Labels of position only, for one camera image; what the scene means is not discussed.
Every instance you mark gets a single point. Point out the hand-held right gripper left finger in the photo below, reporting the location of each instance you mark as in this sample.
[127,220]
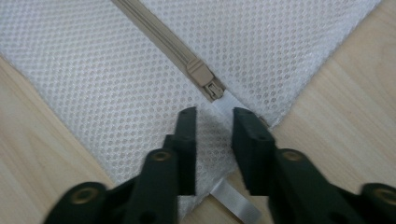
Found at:
[158,180]

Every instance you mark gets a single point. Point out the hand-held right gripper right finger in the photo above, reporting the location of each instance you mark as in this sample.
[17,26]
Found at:
[280,183]

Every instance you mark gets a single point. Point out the white mesh zipper bag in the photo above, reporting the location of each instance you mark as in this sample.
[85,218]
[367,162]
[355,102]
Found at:
[109,77]

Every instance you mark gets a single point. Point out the beige zipper slider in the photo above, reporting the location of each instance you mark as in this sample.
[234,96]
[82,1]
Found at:
[199,73]

